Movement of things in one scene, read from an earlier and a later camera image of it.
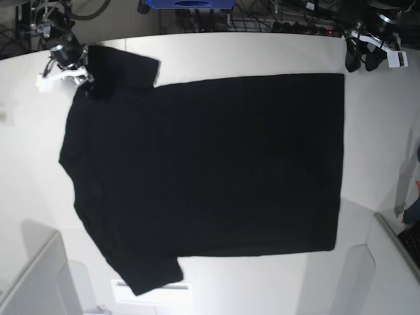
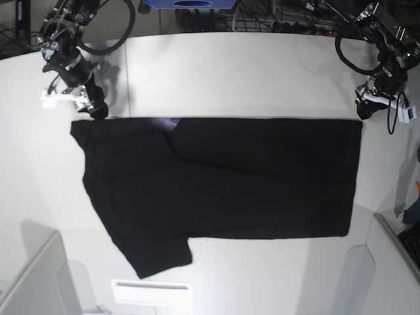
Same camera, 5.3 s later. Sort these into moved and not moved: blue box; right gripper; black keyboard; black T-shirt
Moved: right gripper; black T-shirt
Not moved: blue box; black keyboard
